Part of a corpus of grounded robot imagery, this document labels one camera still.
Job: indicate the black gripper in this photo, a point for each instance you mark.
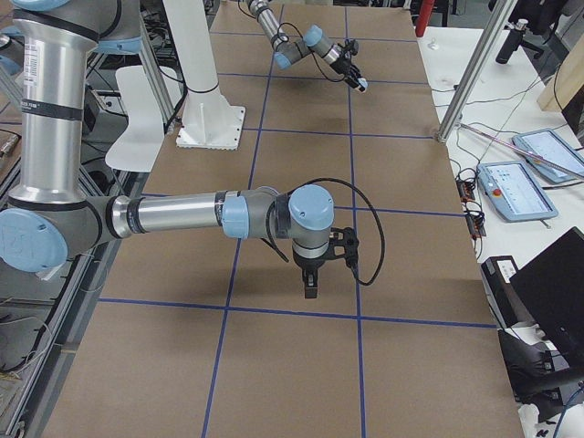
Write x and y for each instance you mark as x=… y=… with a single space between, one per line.
x=308 y=265
x=341 y=63

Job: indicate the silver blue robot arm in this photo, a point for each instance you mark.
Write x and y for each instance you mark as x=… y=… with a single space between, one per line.
x=49 y=219
x=333 y=60

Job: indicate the brown paper table mat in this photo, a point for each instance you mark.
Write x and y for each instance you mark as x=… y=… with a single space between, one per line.
x=198 y=335

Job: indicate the pink green stick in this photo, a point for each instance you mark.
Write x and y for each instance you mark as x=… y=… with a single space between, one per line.
x=529 y=154

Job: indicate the near blue teach pendant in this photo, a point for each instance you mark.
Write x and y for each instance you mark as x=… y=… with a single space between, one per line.
x=513 y=191

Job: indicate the blue teach pendant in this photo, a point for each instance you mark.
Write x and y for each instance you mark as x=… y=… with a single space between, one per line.
x=550 y=145
x=513 y=191

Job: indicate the far blue teach pendant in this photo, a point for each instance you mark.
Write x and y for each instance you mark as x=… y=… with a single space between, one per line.
x=550 y=145

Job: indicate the white plastic chair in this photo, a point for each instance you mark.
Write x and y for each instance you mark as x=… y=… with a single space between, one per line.
x=137 y=148

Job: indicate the black laptop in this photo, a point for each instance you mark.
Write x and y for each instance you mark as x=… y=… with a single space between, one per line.
x=551 y=288

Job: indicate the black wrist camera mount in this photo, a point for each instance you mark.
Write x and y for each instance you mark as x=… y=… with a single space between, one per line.
x=350 y=48
x=343 y=244

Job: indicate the white camera column pedestal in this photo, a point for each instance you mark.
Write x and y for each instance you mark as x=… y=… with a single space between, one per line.
x=209 y=121

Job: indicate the aluminium frame post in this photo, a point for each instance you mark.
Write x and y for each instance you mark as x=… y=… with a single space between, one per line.
x=484 y=46

